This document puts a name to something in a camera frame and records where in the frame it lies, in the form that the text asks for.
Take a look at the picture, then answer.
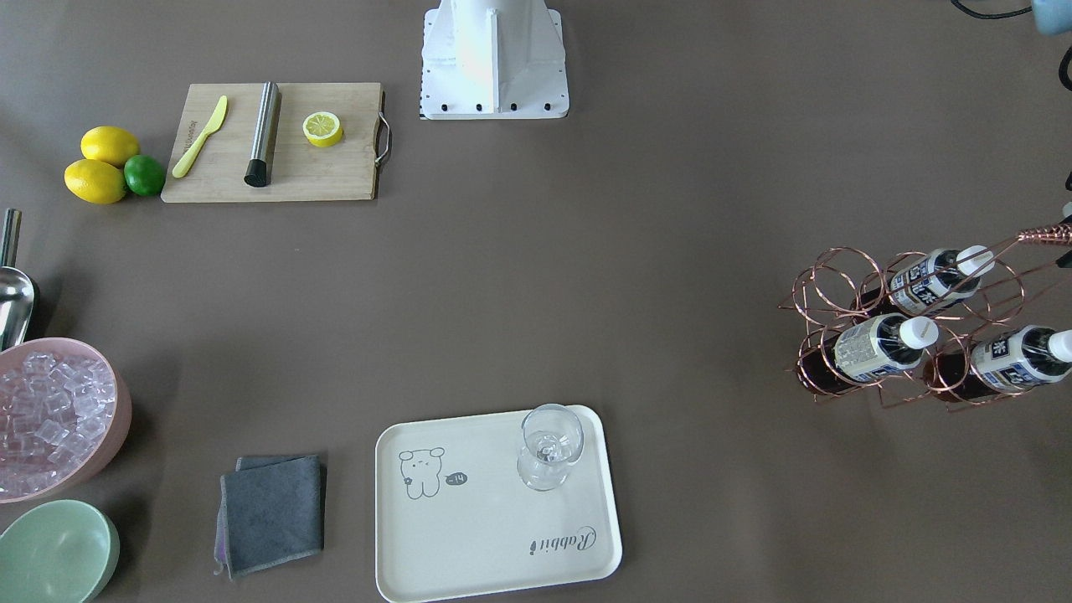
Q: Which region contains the copper wire bottle basket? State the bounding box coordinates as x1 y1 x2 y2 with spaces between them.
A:
781 219 1069 412

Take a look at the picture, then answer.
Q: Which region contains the tea bottle white cap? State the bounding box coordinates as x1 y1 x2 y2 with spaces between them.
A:
796 313 941 394
850 245 996 317
924 325 1071 402

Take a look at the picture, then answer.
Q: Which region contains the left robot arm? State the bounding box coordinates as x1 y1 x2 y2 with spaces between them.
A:
1030 0 1072 36

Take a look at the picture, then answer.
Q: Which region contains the clear wine glass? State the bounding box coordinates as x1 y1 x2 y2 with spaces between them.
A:
517 405 585 492

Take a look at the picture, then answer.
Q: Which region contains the cream rabbit tray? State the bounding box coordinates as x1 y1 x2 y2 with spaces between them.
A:
375 405 623 602

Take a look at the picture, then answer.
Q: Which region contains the bamboo cutting board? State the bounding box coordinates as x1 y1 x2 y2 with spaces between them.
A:
161 80 385 204

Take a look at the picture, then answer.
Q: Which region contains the half lemon slice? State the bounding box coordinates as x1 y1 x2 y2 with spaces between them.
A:
301 111 344 148

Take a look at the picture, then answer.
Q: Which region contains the steel muddler black tip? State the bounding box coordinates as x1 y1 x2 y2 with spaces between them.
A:
244 80 282 188

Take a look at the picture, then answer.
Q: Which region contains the grey folded cloth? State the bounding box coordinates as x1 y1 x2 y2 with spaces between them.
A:
214 454 327 580

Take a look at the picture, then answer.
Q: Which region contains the yellow plastic knife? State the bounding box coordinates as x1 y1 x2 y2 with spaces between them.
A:
172 95 229 178

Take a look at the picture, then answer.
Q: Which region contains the green lime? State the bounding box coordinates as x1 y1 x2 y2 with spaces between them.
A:
122 155 168 196

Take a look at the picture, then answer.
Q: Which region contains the yellow lemon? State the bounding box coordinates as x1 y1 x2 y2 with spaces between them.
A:
64 159 129 204
80 126 142 168

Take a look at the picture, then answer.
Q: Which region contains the pink bowl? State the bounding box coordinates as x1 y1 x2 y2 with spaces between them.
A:
3 338 131 504

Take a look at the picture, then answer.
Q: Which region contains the clear ice cubes pile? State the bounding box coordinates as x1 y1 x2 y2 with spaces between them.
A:
1 351 117 500

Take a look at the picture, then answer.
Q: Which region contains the steel ice scoop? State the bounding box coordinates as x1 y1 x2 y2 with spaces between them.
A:
1 209 38 351

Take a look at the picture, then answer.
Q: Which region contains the green ceramic bowl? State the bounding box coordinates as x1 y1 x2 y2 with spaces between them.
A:
1 499 121 602

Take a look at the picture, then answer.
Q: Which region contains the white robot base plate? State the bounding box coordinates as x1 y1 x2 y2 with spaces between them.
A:
419 1 570 120

